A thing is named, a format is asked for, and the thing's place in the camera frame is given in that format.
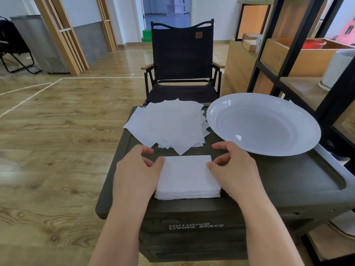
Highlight black metal shelf wooden boards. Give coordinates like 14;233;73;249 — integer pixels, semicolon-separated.
246;0;355;266

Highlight black folding chair wooden armrests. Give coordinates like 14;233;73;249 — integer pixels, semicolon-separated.
141;19;226;106

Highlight light wooden cabinet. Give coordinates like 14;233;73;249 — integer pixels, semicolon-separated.
220;39;275;98

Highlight white sheet under shelf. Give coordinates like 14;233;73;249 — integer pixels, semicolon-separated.
328;210;355;237

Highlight red bowl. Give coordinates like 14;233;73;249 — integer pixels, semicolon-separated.
301;39;327;50

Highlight white round container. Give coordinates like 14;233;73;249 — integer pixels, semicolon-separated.
318;49;355;92

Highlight black framed wooden board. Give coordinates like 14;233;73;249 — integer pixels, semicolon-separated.
235;3;272;41

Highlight person's left forearm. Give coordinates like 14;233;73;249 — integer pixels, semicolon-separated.
88;203;146;266

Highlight white round plate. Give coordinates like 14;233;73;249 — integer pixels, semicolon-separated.
206;93;322;157

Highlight narrow wooden slat partition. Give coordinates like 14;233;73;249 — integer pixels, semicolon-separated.
95;0;118;53

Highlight person's right hand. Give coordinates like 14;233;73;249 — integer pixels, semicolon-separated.
207;141;267;206

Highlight black chair metal legs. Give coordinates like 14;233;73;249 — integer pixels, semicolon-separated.
0;16;43;75

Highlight pile of loose white napkins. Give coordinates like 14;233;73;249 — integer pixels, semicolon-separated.
123;98;211;156

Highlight dark green storage box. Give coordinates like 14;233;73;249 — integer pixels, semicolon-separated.
95;106;355;263

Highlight person's right forearm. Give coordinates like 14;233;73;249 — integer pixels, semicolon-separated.
238;195;305;266

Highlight brown cardboard box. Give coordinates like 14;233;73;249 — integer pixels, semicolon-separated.
242;39;257;52
241;33;262;42

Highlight person's left hand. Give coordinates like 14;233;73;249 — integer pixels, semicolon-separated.
113;145;166;211

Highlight stack of white napkins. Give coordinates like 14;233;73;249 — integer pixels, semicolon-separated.
154;155;222;201

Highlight wooden crate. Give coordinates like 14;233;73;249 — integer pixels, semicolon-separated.
260;38;355;78

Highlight wide wooden slat partition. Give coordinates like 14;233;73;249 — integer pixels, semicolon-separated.
32;0;90;76

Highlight pink object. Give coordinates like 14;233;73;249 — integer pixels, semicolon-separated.
335;20;355;46

